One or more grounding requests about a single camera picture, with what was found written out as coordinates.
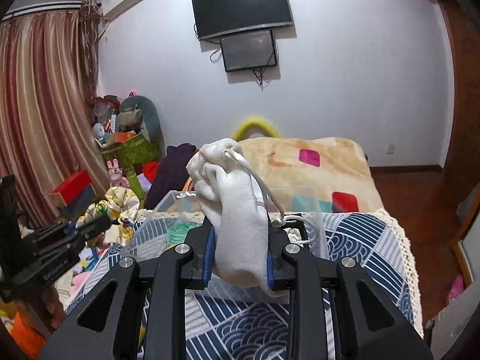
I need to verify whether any green knitted glove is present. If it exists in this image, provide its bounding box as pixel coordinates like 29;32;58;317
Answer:
166;221;198;248

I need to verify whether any white drawstring pouch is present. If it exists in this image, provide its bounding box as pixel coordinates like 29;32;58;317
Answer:
185;137;320;297

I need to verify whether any red blue box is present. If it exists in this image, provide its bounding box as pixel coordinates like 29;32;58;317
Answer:
49;170;96;221

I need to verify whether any clear plastic storage box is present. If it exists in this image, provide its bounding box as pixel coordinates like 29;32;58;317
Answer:
120;186;328;262

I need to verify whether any pink rabbit figure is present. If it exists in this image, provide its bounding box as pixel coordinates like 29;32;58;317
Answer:
106;158;129;188

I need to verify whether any green cylinder bottle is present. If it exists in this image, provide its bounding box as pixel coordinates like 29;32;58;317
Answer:
126;167;145;201

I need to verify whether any blue white patterned tablecloth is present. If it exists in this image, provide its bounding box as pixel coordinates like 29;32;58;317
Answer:
65;209;425;360

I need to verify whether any red plush item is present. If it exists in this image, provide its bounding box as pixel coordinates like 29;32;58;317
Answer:
142;161;160;183

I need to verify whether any green cardboard box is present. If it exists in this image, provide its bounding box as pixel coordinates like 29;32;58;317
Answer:
100;134;160;169

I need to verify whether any dark purple garment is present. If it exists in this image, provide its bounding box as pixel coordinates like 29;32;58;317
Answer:
144;143;197;210

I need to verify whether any striped brown curtain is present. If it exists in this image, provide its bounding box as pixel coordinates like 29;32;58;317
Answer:
1;0;108;227

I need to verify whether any grey green plush toy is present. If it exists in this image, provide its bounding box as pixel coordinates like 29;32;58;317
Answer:
115;95;162;142

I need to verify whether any yellow plush ring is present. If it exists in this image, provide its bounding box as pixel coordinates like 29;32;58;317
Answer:
230;116;282;142

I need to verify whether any small wall monitor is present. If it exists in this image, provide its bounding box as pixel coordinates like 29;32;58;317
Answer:
220;29;278;72

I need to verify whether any large wall television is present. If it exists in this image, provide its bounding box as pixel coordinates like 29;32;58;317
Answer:
191;0;293;40

